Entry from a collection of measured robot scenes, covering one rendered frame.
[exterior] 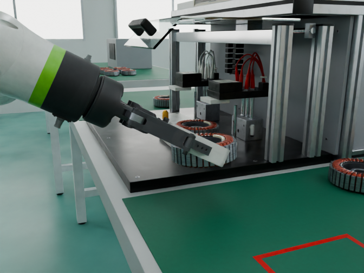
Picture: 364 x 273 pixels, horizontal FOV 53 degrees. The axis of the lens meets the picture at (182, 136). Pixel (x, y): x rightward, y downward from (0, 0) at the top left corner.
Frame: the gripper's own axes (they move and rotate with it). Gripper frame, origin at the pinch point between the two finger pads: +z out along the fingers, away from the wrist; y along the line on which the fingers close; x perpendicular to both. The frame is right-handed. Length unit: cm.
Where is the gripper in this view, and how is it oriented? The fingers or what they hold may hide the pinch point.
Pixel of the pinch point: (201, 146)
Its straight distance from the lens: 63.2
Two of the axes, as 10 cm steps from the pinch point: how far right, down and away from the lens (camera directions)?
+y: 3.4, 1.8, -9.2
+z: 8.4, 3.8, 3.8
